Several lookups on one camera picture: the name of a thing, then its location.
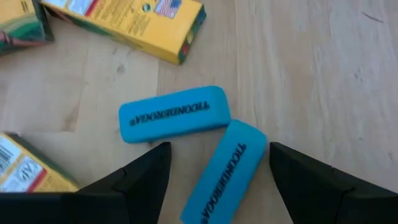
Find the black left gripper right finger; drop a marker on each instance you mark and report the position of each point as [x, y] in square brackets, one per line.
[320, 196]

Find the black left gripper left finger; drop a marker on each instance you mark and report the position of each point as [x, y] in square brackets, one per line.
[130, 202]

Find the blue Ticonderoga eraser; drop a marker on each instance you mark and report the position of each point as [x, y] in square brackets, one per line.
[224, 177]
[174, 115]

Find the yellow Crayola crayon box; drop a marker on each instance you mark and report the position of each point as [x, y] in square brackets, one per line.
[18, 28]
[140, 28]
[25, 168]

